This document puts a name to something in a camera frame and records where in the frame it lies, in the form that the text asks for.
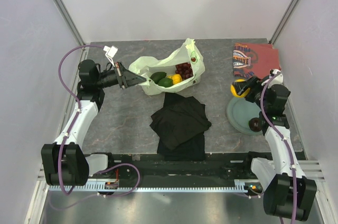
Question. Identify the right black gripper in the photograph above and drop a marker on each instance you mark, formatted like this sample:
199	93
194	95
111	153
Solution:
253	82

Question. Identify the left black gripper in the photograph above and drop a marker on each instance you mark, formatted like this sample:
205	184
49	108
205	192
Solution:
128	78

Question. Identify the yellow lemon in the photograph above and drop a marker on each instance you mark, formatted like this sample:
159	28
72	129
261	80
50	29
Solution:
239	88

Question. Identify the light green plastic bag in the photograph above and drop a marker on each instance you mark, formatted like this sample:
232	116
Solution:
187	53

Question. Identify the green avocado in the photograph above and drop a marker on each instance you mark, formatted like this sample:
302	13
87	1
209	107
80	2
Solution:
157	76

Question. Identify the dark purple fruit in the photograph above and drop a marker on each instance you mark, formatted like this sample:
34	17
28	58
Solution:
255	125

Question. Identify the yellow pear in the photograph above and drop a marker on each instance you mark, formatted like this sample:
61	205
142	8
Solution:
176	78

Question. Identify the red grape bunch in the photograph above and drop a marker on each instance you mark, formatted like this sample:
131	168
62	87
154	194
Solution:
184	70

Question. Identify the green lime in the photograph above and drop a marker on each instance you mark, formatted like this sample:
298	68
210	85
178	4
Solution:
165	82

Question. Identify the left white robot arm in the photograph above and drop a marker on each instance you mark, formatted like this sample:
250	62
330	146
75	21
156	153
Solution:
65	165

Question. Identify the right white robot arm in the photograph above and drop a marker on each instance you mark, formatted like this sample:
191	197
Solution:
288	193

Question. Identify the grey-green round plate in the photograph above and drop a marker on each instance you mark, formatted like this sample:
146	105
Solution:
240	112

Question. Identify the red printed t-shirt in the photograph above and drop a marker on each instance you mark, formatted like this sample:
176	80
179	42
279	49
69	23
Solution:
252	59

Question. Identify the black folded cloth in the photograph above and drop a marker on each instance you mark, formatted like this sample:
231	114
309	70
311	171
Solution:
180	125

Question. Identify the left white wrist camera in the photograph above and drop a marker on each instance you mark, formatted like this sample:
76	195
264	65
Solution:
110	52

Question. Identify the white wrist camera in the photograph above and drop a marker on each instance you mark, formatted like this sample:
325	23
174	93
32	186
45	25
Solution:
275	77
110	52

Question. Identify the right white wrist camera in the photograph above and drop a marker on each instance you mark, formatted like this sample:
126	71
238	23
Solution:
275	77

